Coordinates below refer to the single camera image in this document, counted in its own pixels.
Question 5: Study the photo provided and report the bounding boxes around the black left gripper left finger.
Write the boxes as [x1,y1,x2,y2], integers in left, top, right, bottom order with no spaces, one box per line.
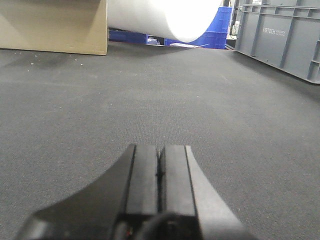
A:
[16,144,159,240]

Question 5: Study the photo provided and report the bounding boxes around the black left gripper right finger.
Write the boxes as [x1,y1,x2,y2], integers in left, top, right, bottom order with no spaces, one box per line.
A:
[160,145,255,240]

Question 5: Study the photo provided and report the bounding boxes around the blue plastic bin stack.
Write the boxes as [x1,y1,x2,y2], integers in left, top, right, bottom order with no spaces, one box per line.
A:
[108,6,233,50]

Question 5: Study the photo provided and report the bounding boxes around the white foam roll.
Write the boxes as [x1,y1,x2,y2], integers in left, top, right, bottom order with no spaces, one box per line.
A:
[107,0,221,41]

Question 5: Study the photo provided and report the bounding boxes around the gray plastic crate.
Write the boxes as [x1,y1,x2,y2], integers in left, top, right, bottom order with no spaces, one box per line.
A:
[235,0,320,85]

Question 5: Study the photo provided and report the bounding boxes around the large cardboard box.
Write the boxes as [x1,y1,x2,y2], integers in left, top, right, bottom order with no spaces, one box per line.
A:
[0,0,108,56]

